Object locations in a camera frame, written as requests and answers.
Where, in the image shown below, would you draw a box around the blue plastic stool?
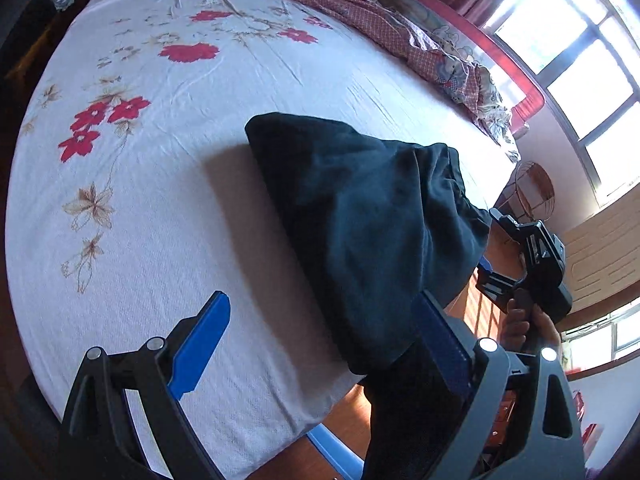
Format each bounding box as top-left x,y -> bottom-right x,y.
306,425 -> 366,480

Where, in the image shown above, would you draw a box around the round wire basket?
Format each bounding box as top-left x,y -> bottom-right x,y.
500,160 -> 557,223

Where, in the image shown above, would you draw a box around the large window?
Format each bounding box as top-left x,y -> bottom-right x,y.
482,0 -> 640,206

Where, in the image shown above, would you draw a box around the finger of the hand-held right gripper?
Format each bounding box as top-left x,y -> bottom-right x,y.
475,256 -> 528,307
489,207 -> 549,257

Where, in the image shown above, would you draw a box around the person's right hand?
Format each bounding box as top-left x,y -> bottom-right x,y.
499,297 -> 562,357

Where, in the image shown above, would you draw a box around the person's leg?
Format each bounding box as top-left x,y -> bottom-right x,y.
361,345 -> 476,480

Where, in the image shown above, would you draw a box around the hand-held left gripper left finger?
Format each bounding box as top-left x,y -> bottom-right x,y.
57,290 -> 232,480

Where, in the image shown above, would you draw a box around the beige padded panel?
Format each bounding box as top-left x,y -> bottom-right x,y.
562,202 -> 640,318

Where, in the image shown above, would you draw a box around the white floral bed sheet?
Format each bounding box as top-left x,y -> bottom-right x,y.
5,0 -> 521,478

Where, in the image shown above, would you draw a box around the wooden chair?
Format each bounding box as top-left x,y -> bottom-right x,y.
2,0 -> 58,91

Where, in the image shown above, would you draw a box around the red patterned quilt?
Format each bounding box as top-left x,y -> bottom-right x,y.
125,0 -> 521,163

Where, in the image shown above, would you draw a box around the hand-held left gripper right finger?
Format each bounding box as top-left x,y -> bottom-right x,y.
414,289 -> 587,480

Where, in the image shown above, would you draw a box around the black clothes pile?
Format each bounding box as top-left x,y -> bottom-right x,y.
15,0 -> 57,46

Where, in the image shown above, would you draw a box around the small window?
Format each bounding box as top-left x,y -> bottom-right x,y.
562,305 -> 640,368

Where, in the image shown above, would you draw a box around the pink bed guard rail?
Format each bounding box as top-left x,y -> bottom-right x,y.
340,0 -> 546,136

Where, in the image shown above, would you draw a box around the dark teal pants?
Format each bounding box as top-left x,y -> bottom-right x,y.
245,112 -> 493,376

